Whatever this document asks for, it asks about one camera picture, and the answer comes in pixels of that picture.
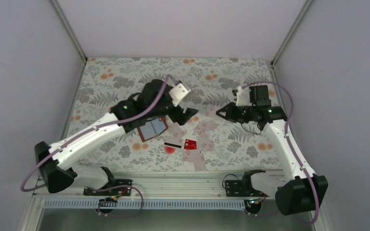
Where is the brown leather card holder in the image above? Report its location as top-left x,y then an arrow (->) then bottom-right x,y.
137,116 -> 169,142

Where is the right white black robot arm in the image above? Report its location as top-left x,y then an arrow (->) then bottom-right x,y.
216,85 -> 328,217

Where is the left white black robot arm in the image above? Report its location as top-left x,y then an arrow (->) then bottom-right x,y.
34,79 -> 198,195

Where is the white pink card beside holder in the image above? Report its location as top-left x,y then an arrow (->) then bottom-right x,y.
167,123 -> 187,138

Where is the white card black stripe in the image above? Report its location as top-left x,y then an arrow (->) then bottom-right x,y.
164,137 -> 184,149

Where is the red card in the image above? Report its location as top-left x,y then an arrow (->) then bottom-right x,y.
184,139 -> 197,150

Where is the floral patterned table mat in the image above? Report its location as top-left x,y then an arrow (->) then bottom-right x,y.
67,58 -> 282,172

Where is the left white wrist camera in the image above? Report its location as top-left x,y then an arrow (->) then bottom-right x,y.
169,82 -> 191,107

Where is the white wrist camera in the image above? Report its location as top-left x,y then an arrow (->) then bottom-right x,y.
232,86 -> 251,106
169,82 -> 191,107

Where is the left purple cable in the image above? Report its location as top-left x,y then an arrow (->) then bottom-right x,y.
20,74 -> 179,218

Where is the purple cable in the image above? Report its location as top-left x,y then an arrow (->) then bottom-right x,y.
240,81 -> 320,225
20,74 -> 179,218

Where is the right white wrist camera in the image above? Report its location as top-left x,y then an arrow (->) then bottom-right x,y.
232,86 -> 251,106

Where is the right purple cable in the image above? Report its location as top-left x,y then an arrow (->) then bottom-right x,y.
240,81 -> 320,225

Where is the aluminium rail frame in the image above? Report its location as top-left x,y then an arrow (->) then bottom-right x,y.
32,170 -> 287,199

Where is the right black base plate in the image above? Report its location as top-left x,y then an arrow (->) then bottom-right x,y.
223,180 -> 264,197

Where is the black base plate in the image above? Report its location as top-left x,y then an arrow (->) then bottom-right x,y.
83,179 -> 132,197
223,180 -> 264,197

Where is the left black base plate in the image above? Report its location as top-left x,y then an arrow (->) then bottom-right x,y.
83,179 -> 132,197

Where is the blue slotted cable duct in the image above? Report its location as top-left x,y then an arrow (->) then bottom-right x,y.
42,198 -> 245,210

